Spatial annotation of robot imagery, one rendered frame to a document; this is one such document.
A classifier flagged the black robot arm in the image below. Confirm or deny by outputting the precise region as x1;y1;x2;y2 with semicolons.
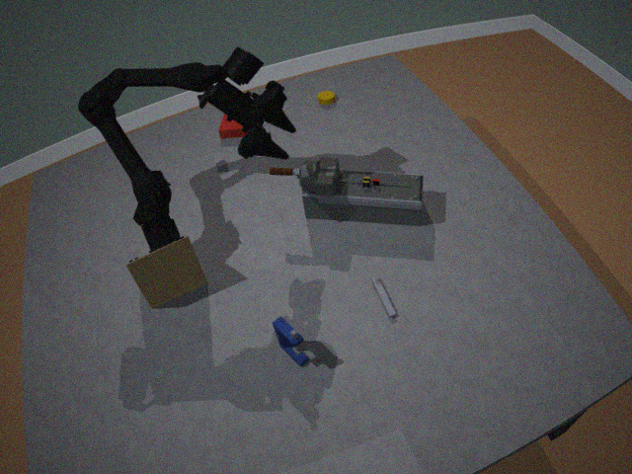
78;46;286;253

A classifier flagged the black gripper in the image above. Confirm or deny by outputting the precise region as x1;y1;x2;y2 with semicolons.
225;91;296;159

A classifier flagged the yellow short cylinder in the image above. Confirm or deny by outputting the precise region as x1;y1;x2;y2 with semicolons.
318;91;335;105

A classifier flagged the red rectangular block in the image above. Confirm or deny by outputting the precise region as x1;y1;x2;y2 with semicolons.
219;114;250;139

